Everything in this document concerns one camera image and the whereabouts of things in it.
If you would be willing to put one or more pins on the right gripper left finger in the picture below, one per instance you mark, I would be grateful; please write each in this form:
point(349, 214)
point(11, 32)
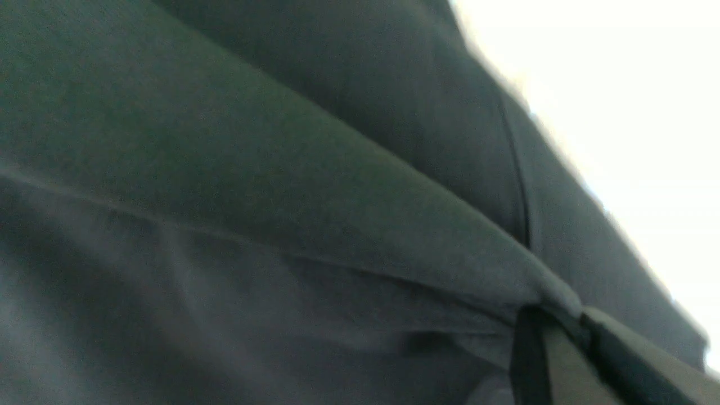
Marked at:
point(548, 367)

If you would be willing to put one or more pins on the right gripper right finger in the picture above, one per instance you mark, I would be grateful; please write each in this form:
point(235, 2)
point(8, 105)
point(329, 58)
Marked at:
point(641, 372)

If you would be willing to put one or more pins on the dark gray long-sleeve shirt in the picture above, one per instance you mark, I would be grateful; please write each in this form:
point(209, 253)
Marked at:
point(285, 202)

